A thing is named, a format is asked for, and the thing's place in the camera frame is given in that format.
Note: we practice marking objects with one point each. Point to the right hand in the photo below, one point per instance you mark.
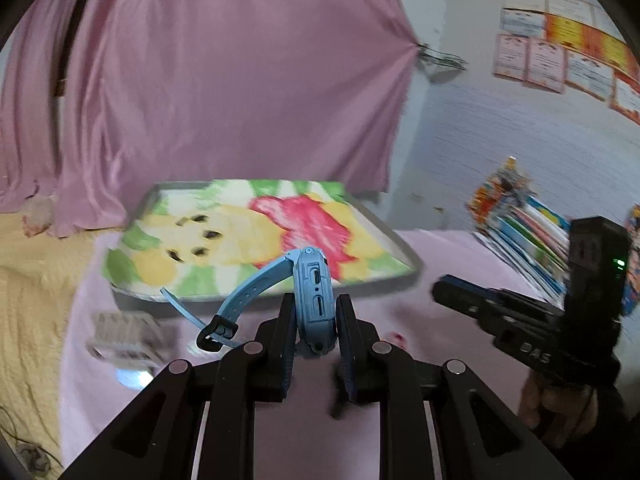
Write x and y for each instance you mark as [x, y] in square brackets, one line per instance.
[557, 413]

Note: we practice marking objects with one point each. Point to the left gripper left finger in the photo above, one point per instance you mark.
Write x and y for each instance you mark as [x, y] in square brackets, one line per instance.
[274, 364]

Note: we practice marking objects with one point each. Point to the yellow bed blanket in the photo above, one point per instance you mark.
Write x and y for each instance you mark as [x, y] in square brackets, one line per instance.
[52, 392]

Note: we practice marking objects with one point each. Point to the grey tray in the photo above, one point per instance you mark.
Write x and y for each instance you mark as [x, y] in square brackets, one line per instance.
[260, 239]

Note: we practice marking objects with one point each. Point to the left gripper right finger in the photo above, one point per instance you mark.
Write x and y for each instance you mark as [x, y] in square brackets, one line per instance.
[360, 367]

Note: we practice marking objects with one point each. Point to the pink curtain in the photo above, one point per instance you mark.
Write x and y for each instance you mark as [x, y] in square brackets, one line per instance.
[101, 99]

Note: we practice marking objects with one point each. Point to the colourful cartoon tray liner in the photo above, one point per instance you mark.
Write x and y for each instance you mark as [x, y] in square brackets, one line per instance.
[240, 232]

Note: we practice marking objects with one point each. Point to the certificates on wall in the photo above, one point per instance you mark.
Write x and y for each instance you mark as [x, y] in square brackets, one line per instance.
[559, 44]

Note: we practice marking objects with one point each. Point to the stack of colourful books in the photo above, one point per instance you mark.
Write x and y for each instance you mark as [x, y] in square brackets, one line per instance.
[522, 231]

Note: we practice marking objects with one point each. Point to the wire wall rack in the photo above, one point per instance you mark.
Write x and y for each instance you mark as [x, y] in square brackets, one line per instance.
[438, 65]

